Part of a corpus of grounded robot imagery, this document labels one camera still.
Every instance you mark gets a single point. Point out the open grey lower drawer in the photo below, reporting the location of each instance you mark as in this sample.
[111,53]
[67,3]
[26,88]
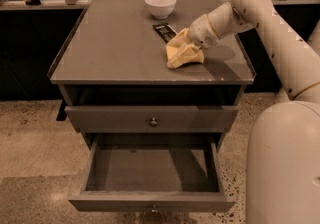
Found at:
[133,172]

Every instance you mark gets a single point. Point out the white ceramic bowl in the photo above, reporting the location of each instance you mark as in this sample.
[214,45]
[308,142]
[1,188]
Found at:
[160,9]

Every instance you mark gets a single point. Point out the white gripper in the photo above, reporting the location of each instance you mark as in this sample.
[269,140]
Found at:
[201,33]

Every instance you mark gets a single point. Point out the black snack bar packet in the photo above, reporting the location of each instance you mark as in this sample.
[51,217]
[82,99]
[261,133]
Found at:
[165,31]

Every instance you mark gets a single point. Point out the grey drawer cabinet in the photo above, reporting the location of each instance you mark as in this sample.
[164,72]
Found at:
[116,58]

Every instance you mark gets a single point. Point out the lower drawer metal knob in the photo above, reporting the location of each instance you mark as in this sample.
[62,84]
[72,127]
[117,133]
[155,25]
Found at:
[154,209]

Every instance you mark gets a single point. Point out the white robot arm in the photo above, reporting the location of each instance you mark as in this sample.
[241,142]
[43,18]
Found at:
[283,155]

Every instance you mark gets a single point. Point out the round metal drawer knob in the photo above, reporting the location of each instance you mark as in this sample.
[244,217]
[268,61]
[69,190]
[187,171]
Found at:
[153,122]

